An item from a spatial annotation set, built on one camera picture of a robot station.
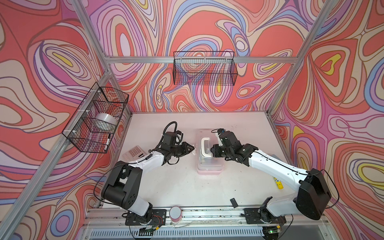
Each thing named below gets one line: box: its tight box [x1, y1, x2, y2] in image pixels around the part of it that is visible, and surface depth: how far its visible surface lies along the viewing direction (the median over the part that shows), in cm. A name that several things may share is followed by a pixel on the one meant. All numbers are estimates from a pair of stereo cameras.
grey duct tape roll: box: [95, 113, 117, 126], surface depth 75 cm
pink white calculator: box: [122, 145, 148, 163], surface depth 98 cm
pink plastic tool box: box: [196, 128, 224, 175], surface depth 84 cm
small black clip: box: [230, 198, 239, 208], surface depth 80 cm
